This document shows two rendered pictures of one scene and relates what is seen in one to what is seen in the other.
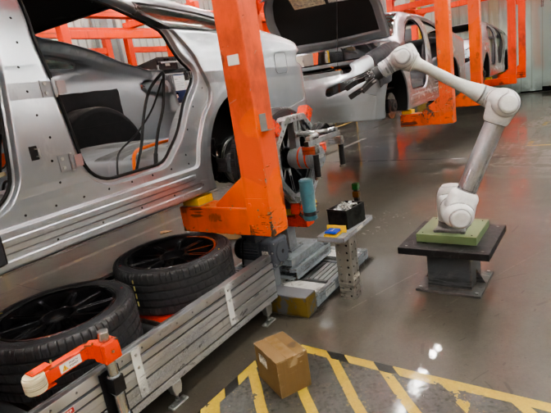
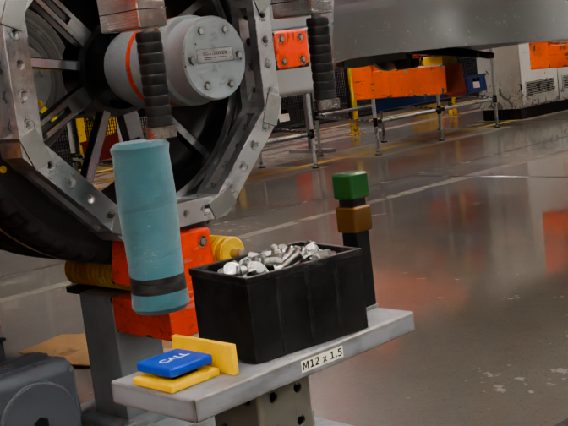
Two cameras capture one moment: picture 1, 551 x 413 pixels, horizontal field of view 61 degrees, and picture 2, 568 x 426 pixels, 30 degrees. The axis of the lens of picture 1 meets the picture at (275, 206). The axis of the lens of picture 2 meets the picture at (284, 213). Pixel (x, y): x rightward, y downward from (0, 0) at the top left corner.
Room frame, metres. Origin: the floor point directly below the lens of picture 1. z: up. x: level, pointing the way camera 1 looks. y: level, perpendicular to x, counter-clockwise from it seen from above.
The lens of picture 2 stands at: (1.28, -0.71, 0.85)
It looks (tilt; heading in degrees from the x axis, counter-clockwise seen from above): 9 degrees down; 11
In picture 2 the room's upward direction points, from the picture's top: 7 degrees counter-clockwise
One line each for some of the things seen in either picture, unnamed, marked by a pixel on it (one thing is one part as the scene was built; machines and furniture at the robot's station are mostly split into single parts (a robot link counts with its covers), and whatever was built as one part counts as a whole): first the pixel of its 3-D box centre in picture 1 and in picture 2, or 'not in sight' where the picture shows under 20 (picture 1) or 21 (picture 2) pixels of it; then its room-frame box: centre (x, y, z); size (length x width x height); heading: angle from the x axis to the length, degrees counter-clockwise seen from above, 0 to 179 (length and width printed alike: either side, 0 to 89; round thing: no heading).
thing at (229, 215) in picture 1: (219, 201); not in sight; (2.74, 0.33, 0.69); 0.52 x 0.17 x 0.35; 55
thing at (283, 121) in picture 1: (296, 157); (145, 66); (2.97, -0.18, 0.85); 0.54 x 0.07 x 0.54; 145
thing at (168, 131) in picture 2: (316, 166); (154, 81); (2.69, -0.28, 0.83); 0.04 x 0.04 x 0.16
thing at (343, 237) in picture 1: (345, 227); (272, 354); (2.67, -0.40, 0.44); 0.43 x 0.17 x 0.03; 145
